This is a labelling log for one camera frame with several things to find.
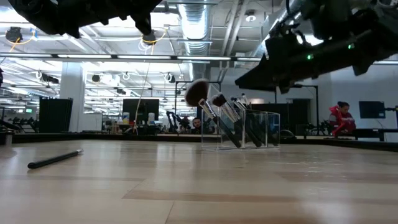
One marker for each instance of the thin black makeup brush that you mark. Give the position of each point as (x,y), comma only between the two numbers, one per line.
(248,116)
(245,99)

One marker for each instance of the black background robot arm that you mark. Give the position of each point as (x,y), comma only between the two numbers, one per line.
(183,121)

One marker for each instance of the slim black silver-ferrule brush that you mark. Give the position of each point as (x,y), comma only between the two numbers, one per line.
(237,104)

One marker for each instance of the long LED strip light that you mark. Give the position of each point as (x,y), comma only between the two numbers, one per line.
(202,58)

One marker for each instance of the black display panel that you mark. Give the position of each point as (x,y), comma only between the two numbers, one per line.
(149,107)

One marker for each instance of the white building column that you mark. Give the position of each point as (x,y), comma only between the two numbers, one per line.
(73,102)

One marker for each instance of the large fluffy powder brush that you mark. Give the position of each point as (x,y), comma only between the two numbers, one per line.
(196,91)

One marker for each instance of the medium round-head makeup brush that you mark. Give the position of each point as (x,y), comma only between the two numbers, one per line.
(231,112)

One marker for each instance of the small grey cylinder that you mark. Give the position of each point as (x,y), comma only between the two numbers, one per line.
(8,138)

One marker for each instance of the white bottle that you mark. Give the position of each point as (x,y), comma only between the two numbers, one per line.
(151,119)
(126,119)

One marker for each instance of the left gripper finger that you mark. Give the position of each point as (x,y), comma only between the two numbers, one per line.
(145,26)
(143,7)

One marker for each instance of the black wall monitor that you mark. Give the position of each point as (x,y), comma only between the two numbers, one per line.
(372,109)

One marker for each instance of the pink desk lamp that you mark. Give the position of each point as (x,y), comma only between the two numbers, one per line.
(334,109)

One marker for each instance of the person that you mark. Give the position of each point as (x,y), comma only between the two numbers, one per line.
(345,118)
(196,123)

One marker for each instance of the black partition panel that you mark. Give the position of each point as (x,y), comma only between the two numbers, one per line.
(56,115)

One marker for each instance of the long thin black pencil brush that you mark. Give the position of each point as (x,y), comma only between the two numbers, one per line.
(53,160)

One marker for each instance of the black aluminium rig frame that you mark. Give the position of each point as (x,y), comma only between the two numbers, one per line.
(62,137)

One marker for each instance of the clear acrylic brush organizer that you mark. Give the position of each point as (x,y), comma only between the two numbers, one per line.
(267,130)

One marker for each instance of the round ceiling fixture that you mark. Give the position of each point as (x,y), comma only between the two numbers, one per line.
(250,17)

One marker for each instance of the black desk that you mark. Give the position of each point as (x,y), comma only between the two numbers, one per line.
(370,131)

